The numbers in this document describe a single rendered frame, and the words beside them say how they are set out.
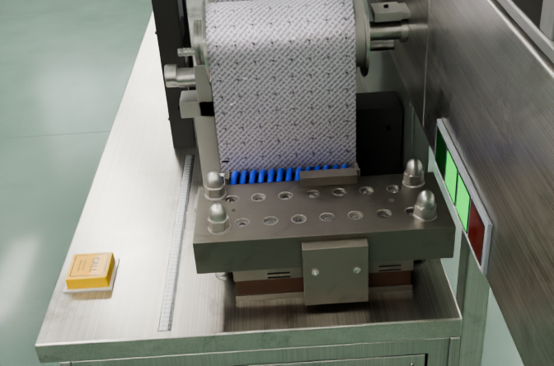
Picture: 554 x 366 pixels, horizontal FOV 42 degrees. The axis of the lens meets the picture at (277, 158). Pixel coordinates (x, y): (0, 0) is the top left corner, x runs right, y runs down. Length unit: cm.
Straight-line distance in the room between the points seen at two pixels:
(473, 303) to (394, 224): 61
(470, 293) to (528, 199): 99
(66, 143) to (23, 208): 55
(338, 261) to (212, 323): 22
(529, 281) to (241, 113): 64
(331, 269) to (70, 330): 42
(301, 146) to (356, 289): 27
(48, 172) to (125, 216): 208
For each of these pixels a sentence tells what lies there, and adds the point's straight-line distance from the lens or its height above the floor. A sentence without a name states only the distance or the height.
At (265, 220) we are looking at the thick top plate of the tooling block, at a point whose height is 103.
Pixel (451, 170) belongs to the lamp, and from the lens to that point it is 96.
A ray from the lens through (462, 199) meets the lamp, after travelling 91.
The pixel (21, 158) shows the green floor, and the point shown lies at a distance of 367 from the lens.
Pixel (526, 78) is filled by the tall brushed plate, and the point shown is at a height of 141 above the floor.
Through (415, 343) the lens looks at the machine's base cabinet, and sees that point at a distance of 119.
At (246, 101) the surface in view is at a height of 117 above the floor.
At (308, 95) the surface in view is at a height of 117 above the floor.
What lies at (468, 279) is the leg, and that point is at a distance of 166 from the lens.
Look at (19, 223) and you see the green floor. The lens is 319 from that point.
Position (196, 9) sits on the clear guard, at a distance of 225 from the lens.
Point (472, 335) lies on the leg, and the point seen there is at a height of 47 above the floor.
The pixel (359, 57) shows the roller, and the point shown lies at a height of 123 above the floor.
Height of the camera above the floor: 169
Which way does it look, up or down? 31 degrees down
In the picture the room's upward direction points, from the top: 4 degrees counter-clockwise
